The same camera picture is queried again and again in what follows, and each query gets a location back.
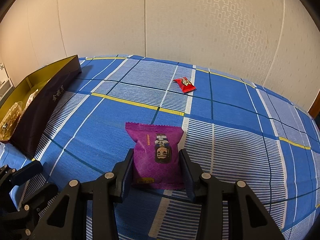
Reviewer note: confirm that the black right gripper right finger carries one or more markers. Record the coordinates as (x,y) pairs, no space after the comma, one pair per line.
(247,216)

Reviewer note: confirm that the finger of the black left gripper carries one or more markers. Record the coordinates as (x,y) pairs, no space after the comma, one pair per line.
(37,202)
(11,177)

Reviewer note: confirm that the rice cracker packet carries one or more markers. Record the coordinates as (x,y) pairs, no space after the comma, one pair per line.
(10,121)

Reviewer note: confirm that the purple snack packet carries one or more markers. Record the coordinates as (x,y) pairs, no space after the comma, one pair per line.
(156,156)

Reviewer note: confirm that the white brown snack pouch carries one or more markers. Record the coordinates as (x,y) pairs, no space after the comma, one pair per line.
(31,98)

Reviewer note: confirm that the small red candy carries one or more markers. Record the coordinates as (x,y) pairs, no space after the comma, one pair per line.
(185,85)

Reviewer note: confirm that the blue plaid tablecloth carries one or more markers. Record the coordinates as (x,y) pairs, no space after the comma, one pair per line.
(130,147)

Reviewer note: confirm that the gold tin box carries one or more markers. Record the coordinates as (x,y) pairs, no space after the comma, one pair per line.
(52,81)

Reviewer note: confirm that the wooden door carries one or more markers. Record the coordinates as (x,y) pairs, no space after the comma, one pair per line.
(315,108)

